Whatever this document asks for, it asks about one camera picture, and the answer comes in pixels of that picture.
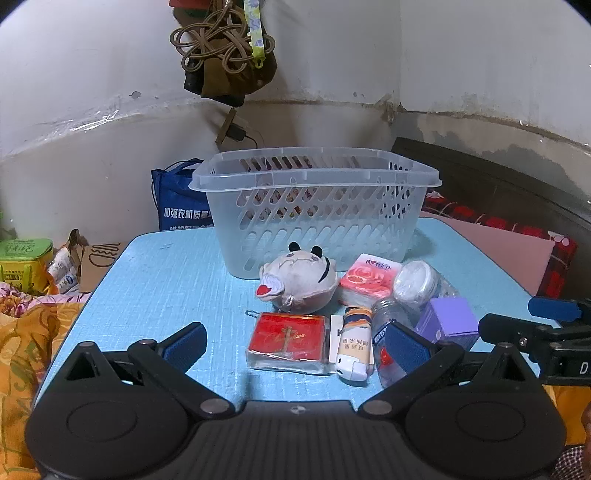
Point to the green box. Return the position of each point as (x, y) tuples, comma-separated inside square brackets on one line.
[(23, 258)]

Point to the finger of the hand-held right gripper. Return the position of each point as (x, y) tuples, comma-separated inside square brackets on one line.
[(508, 328), (554, 308)]

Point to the white snack packets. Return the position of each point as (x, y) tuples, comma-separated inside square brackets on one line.
[(64, 272)]

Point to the pink rose tissue pack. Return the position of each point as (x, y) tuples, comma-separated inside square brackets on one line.
[(369, 279)]

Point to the pink floral bedsheet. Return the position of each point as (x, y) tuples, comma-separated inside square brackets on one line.
[(9, 295)]

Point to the small purple box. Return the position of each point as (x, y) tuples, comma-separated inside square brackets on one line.
[(450, 316)]

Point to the brown paper bag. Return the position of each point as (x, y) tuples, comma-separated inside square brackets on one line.
[(99, 263)]

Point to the orange patterned blanket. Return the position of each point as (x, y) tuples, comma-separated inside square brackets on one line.
[(27, 350)]

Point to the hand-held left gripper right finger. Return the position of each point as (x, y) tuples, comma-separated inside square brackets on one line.
[(406, 346)]

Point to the clear round plastic jar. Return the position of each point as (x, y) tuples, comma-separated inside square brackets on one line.
[(415, 281)]

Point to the clear plastic bottle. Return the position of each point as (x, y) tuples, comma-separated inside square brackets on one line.
[(383, 318)]

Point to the pink mat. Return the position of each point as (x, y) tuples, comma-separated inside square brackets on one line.
[(498, 249)]

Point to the red floral blanket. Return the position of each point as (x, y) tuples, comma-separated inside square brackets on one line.
[(461, 214)]

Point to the clear plastic basket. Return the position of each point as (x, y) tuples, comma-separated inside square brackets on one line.
[(323, 221)]

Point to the blue tote bag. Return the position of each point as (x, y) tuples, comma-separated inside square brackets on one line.
[(178, 198)]

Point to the black charger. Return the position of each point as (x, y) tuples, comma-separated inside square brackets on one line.
[(238, 132)]

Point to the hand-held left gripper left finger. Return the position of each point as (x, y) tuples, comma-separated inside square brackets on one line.
[(187, 346)]

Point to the white orange tube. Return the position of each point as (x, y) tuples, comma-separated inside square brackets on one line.
[(353, 341)]

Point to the dark wooden headboard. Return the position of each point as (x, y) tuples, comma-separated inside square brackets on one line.
[(508, 194)]

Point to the red box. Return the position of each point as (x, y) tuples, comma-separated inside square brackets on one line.
[(286, 339)]

